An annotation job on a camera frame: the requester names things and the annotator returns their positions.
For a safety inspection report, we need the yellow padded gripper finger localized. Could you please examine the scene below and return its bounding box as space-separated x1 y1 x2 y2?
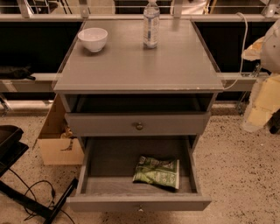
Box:
241 37 264 61
241 73 280 132

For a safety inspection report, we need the green jalapeno chip bag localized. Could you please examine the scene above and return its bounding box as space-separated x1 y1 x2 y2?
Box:
133 156 179 190

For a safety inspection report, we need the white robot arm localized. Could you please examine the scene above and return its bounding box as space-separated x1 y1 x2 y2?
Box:
241 19 280 132

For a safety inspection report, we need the grey drawer cabinet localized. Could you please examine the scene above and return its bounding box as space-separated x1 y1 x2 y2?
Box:
52 18 225 214

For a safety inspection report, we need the closed grey top drawer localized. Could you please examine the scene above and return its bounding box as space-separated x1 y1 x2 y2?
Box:
65 112 210 137

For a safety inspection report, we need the open grey middle drawer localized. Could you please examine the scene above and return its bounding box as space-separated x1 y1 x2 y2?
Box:
66 136 211 212

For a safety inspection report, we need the clear plastic water bottle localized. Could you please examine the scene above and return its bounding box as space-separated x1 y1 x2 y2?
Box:
143 0 160 49

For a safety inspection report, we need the white ceramic bowl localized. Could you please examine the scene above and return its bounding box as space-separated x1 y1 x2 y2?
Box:
78 28 108 53

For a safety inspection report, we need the cardboard box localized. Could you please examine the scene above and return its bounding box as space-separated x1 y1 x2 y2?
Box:
38 95 84 165

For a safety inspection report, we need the black cloth on shelf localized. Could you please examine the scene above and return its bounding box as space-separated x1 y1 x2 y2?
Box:
0 66 36 81

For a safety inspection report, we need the black equipment stand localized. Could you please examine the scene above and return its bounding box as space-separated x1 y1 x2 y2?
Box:
0 125 78 224

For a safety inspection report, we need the white cable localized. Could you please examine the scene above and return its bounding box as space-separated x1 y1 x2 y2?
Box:
223 11 249 91

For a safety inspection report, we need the metal shelf rail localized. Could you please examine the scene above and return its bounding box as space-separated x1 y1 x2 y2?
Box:
0 72 269 93

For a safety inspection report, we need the black floor cable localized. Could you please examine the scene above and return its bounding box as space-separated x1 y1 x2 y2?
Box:
8 168 76 224

